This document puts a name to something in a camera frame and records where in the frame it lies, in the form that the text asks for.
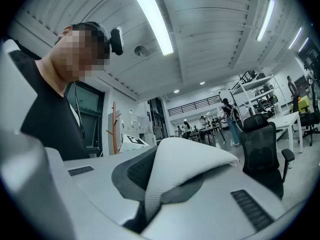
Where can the person's black t-shirt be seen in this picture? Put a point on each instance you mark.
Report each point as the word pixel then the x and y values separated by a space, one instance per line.
pixel 50 119

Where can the white metal shelf rack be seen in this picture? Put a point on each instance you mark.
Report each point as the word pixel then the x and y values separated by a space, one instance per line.
pixel 260 81

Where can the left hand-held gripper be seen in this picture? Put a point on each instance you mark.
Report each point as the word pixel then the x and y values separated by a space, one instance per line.
pixel 133 141

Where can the black mesh office chair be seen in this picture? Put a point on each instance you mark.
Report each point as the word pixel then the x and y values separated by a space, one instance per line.
pixel 260 154

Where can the long ceiling tube light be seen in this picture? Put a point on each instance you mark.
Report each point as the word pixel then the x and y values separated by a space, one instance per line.
pixel 295 38
pixel 152 19
pixel 266 19
pixel 303 44

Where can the black swivel chair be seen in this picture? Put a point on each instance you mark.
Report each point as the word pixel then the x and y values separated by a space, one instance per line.
pixel 310 119

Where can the white desk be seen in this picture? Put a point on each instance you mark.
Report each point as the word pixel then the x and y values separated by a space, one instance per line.
pixel 285 120

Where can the dark wall screen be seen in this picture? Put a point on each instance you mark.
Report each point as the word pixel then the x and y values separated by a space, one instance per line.
pixel 311 54

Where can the wooden coat rack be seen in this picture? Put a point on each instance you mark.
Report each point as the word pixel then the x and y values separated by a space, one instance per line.
pixel 114 124

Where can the black balcony railing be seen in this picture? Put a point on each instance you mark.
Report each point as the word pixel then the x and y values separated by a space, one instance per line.
pixel 195 106

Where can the blue wall sign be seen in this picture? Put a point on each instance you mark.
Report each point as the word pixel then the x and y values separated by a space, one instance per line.
pixel 149 114

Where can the black framed glass door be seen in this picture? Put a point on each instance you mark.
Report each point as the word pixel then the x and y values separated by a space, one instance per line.
pixel 157 119

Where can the dark framed window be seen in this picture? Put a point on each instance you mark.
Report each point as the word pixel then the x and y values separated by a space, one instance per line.
pixel 90 114

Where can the white cloth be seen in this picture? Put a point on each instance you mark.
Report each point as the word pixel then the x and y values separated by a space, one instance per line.
pixel 187 156

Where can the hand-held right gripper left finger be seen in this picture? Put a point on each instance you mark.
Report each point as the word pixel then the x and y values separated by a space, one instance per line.
pixel 100 184

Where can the dark work table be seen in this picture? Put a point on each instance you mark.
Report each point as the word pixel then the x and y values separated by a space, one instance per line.
pixel 210 129

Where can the person's head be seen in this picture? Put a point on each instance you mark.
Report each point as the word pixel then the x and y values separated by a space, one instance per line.
pixel 75 54

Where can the round ceiling sensor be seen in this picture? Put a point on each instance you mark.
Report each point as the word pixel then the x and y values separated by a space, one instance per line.
pixel 140 50

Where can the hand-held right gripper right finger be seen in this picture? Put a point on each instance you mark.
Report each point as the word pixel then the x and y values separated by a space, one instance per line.
pixel 212 216

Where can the white locker wall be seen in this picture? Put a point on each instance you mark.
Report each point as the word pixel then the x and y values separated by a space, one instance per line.
pixel 136 124

